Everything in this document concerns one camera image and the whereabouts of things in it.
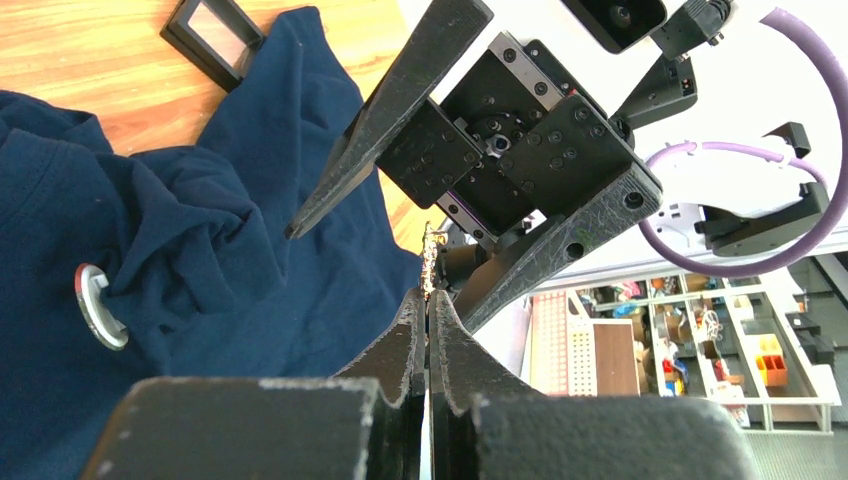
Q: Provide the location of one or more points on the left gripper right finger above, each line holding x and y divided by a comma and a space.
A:
486, 423

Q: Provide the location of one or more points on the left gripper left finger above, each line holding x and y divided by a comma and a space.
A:
362, 423

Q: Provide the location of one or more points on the navy blue garment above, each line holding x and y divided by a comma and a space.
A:
192, 242

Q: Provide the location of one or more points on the black square frame box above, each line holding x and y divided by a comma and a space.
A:
216, 36

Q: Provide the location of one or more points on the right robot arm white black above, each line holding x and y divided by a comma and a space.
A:
729, 209

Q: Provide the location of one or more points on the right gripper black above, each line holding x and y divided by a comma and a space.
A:
516, 135

